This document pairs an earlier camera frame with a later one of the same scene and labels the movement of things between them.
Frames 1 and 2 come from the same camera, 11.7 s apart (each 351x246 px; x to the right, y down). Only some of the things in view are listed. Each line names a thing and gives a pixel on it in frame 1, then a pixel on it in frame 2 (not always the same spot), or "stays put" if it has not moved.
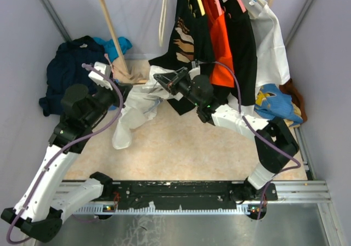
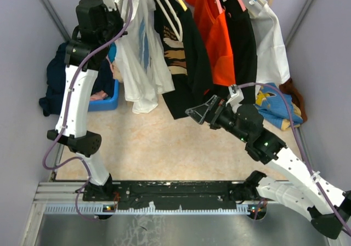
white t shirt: [139, 106] → [142, 61]
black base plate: [185, 195] stays put
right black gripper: [170, 81] → [200, 113]
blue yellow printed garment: [272, 102] stays put
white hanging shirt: [272, 67] stays put
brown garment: [290, 89] stays put
